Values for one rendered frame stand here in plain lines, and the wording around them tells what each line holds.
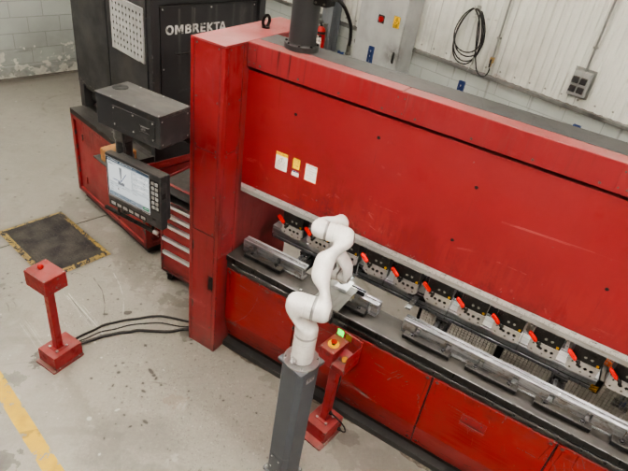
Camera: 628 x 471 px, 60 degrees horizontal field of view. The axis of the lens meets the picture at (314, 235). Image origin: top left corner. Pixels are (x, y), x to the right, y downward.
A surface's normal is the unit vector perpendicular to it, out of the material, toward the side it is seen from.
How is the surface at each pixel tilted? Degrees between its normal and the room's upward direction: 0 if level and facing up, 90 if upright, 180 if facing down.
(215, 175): 90
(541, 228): 90
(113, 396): 0
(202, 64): 90
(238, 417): 0
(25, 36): 90
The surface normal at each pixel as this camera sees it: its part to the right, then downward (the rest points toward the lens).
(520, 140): -0.53, 0.41
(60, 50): 0.70, 0.47
